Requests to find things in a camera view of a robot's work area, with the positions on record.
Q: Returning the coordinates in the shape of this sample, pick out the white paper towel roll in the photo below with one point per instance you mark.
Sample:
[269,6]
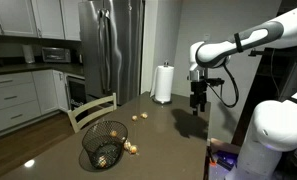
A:
[164,83]

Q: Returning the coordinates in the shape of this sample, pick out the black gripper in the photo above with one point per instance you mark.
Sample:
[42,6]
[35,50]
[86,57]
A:
[198,93]

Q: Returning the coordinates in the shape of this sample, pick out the black undercounter cooler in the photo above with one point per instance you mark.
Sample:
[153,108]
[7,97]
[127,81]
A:
[77,93]

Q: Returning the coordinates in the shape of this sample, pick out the cream wooden chair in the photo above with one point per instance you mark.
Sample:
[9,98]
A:
[92,105]

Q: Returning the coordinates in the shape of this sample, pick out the white cabinets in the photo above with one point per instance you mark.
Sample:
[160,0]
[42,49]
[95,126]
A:
[24,16]
[18,100]

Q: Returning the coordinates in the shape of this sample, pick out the dark background shelf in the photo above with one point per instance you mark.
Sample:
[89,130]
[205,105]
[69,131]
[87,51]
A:
[271,76]

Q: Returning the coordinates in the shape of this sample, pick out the white lower cabinets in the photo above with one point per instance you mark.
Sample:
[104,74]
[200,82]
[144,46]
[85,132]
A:
[18,100]

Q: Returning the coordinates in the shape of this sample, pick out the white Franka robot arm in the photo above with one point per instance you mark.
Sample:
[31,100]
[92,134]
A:
[274,130]

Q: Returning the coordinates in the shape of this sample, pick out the dark kitchen countertop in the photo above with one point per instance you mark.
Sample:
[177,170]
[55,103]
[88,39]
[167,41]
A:
[28,68]

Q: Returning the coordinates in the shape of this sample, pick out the white upper cabinets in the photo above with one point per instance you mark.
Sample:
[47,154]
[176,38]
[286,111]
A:
[24,16]

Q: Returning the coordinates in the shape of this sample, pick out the stainless steel refrigerator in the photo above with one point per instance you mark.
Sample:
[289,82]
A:
[111,50]

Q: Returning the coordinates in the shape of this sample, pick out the burger gummy candy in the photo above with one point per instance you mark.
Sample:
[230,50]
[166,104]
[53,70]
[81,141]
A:
[127,145]
[102,162]
[113,133]
[144,115]
[133,149]
[134,118]

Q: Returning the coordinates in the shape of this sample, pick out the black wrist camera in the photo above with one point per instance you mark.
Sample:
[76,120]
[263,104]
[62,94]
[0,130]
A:
[216,81]

